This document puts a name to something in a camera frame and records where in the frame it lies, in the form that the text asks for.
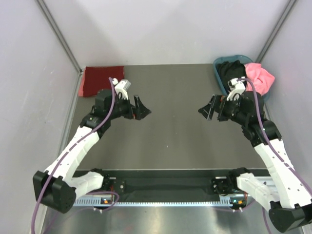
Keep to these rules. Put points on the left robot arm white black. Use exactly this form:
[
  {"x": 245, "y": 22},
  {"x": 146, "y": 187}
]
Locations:
[{"x": 56, "y": 187}]

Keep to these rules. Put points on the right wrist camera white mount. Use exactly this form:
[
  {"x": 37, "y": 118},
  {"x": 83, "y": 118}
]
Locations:
[{"x": 237, "y": 88}]

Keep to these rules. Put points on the black t-shirt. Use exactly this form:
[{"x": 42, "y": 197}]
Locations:
[{"x": 229, "y": 70}]

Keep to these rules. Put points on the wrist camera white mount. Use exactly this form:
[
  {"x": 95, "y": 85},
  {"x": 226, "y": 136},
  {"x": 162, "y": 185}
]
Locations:
[
  {"x": 237, "y": 88},
  {"x": 121, "y": 87}
]

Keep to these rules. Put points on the grey slotted cable duct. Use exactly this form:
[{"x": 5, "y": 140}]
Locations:
[{"x": 99, "y": 201}]

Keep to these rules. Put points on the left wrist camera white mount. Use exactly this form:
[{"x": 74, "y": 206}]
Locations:
[{"x": 121, "y": 87}]

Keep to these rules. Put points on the folded coral red t-shirt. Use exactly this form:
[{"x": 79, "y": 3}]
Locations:
[{"x": 80, "y": 90}]

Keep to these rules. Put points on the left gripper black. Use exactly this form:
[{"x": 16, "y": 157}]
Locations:
[{"x": 140, "y": 111}]

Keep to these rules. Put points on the pink t-shirt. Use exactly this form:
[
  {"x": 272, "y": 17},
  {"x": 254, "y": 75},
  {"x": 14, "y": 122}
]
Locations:
[{"x": 260, "y": 77}]

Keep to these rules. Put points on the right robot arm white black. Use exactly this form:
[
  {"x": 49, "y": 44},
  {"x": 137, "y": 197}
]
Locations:
[{"x": 289, "y": 206}]

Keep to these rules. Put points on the teal plastic basket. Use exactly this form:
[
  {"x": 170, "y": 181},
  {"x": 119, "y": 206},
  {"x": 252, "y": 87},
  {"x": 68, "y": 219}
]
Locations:
[{"x": 243, "y": 59}]

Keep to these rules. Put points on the dark red t-shirt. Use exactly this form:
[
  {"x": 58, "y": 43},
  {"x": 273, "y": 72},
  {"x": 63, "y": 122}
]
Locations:
[{"x": 97, "y": 78}]

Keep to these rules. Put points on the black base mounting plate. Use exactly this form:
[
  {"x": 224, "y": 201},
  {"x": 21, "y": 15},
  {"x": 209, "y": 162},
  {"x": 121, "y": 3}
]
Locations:
[{"x": 176, "y": 185}]

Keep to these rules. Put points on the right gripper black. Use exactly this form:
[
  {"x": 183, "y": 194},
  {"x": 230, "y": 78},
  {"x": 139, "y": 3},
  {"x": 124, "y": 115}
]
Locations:
[{"x": 218, "y": 104}]

